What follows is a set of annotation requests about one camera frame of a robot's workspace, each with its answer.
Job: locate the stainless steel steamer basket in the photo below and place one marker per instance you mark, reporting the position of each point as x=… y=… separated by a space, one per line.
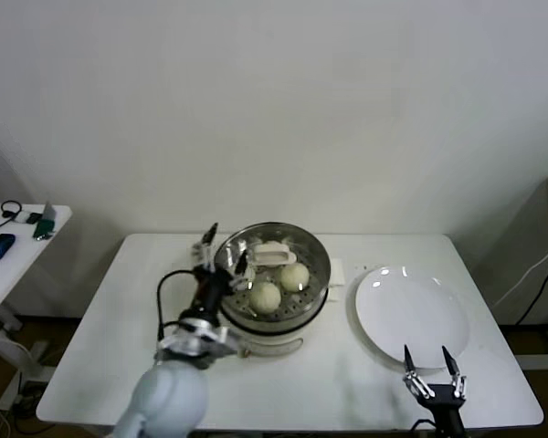
x=310 y=310

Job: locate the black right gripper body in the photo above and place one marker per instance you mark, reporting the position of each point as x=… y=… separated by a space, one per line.
x=443 y=403

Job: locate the green and grey tool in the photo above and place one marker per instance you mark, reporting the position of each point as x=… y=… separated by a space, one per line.
x=43 y=226

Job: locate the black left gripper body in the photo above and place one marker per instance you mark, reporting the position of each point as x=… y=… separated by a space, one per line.
x=210 y=292

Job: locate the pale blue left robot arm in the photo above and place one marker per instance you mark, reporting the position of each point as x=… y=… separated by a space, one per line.
x=173 y=401

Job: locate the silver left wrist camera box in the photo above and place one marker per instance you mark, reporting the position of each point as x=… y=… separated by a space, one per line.
x=196 y=340

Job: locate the white side table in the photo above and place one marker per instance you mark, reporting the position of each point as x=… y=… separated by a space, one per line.
x=20 y=260

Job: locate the small white device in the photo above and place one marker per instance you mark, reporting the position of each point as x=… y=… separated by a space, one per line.
x=20 y=218

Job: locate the white round plate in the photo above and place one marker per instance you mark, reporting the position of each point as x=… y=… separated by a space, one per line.
x=411 y=315

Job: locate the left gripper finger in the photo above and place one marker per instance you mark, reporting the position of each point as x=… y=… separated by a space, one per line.
x=206 y=248
x=244 y=274

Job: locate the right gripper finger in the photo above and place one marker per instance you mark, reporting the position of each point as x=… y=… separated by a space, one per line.
x=449 y=360
x=410 y=360

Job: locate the black headphones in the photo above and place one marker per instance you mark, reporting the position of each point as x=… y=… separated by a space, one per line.
x=5 y=211

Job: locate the white table leg frame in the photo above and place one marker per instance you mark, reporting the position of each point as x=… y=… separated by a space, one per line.
x=541 y=360

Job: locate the small black device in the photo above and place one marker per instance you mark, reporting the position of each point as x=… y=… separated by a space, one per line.
x=35 y=217

